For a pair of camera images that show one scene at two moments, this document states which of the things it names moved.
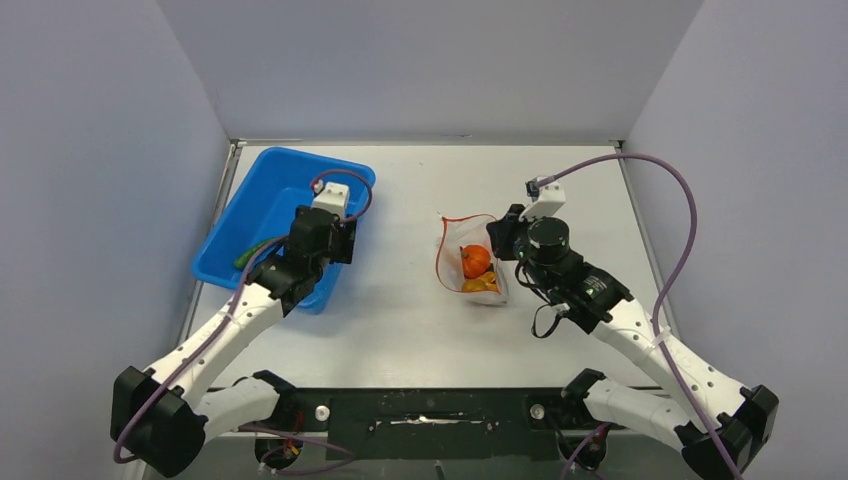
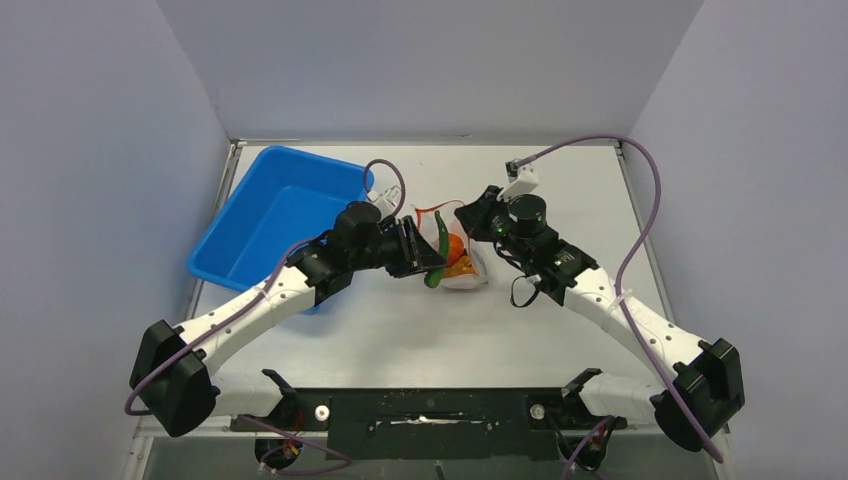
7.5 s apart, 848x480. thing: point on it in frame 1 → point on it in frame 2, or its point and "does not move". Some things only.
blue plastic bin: [263, 205] does not move
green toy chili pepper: [242, 261] → [435, 277]
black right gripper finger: [505, 232] → [476, 217]
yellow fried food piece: [484, 283] → [462, 266]
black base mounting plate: [436, 423] does not move
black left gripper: [342, 233] → [415, 255]
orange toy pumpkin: [475, 260] → [455, 248]
